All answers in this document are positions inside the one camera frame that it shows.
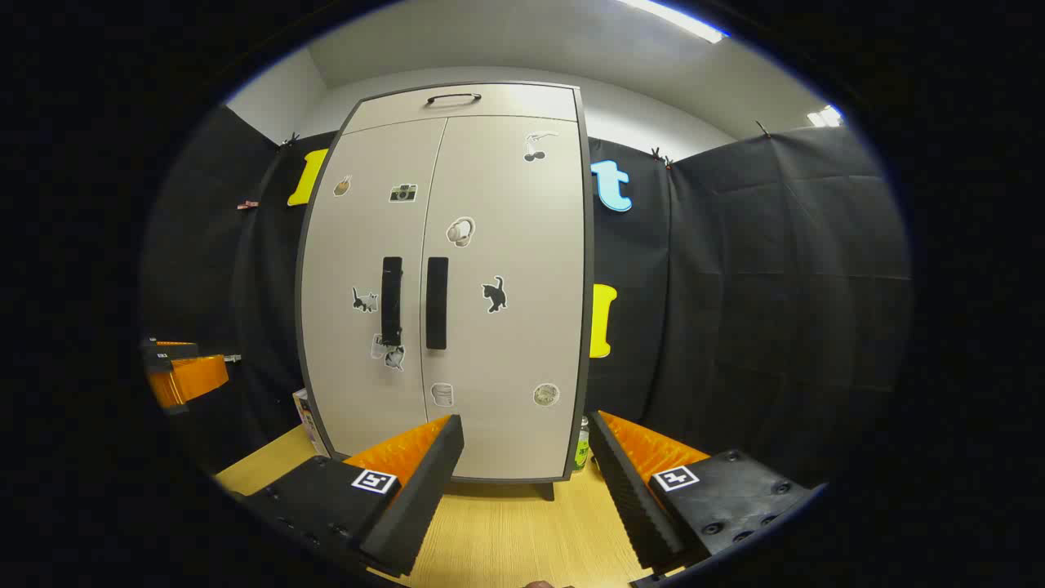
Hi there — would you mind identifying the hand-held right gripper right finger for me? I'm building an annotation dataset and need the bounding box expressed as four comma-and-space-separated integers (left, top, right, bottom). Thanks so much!
588, 411, 817, 572

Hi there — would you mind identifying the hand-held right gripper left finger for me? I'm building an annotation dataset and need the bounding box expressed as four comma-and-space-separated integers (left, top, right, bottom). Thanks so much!
245, 414, 465, 577

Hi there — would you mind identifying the small printed box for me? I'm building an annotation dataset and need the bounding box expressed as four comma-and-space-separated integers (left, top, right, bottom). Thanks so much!
292, 389, 329, 457

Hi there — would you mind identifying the black door handle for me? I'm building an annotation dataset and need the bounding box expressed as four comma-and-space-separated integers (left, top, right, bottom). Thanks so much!
425, 257, 450, 350
381, 256, 404, 347

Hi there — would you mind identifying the long ceiling light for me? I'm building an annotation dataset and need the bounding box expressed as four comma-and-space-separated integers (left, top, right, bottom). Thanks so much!
616, 0, 727, 43

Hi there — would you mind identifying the black backdrop cloth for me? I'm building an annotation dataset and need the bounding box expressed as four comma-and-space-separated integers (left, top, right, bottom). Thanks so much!
143, 105, 913, 491

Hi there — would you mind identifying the beige double-door shoe cabinet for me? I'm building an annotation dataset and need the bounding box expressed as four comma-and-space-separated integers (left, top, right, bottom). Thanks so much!
296, 82, 594, 501

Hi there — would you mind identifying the beige cabinet door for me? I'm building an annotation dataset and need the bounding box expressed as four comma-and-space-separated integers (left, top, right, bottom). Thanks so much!
302, 117, 448, 460
420, 114, 587, 481

